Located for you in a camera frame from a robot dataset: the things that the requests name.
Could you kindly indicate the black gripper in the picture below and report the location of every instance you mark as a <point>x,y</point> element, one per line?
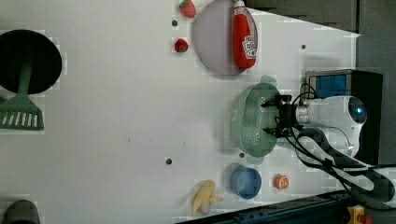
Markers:
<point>286,119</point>

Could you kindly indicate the green plastic strainer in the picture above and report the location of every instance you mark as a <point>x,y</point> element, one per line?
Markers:
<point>249,119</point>

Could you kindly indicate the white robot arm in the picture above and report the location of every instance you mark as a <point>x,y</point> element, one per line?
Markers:
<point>326,134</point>

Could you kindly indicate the orange slice toy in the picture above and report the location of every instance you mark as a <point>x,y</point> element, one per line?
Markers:
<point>281,181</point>

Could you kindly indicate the blue cup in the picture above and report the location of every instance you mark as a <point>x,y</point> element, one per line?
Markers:
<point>245,182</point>

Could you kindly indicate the red ketchup bottle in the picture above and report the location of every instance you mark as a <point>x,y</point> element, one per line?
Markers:
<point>244,48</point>

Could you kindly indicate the black toaster oven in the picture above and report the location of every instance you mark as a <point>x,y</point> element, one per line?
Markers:
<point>367,87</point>

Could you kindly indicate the grey round plate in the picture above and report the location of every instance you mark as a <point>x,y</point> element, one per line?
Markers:
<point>213,37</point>

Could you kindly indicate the yellow toy banana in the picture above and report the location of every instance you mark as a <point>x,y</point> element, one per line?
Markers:
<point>204,198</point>

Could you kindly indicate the dark red toy strawberry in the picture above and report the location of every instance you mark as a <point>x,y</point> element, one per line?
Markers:
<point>181,45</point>

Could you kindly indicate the yellow red emergency button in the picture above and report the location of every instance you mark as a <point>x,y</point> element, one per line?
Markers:
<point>358,216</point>

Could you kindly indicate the light red toy strawberry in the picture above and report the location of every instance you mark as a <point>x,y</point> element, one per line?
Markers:
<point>187,8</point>

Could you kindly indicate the green slotted spatula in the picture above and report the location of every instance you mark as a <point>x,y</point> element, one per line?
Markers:
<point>19,112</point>

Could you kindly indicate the black round pan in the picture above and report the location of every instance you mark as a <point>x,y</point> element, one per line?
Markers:
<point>19,48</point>

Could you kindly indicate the dark grey round object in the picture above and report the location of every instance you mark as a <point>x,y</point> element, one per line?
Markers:
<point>21,212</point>

